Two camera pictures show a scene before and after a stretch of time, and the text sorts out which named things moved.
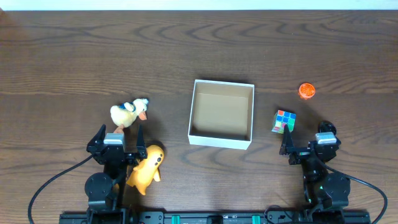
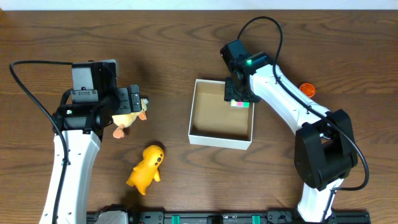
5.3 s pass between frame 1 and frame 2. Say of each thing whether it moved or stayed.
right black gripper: moved
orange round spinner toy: stayed
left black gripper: moved
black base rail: stayed
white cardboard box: stayed
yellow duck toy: stayed
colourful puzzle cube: moved
